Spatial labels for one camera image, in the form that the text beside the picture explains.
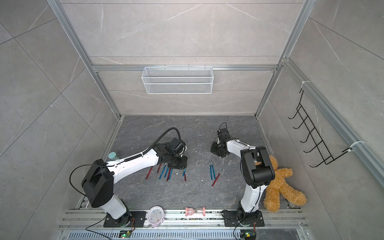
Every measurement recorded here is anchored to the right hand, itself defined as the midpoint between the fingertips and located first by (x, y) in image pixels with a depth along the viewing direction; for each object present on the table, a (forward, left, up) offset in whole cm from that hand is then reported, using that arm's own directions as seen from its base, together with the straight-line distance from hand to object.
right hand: (214, 150), depth 98 cm
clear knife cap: (-9, -9, 0) cm, 13 cm away
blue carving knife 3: (-13, +33, -1) cm, 36 cm away
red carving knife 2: (-17, +19, -1) cm, 26 cm away
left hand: (-14, +16, +9) cm, 23 cm away
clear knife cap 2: (-9, -4, 0) cm, 10 cm away
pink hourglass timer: (-36, +15, +1) cm, 39 cm away
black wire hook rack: (-18, -42, +30) cm, 54 cm away
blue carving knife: (-13, +2, -1) cm, 14 cm away
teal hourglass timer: (-8, +62, +9) cm, 63 cm away
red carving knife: (-18, 0, -2) cm, 19 cm away
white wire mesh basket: (+39, +24, +29) cm, 54 cm away
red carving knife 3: (-16, +29, -1) cm, 33 cm away
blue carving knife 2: (-15, +20, 0) cm, 25 cm away
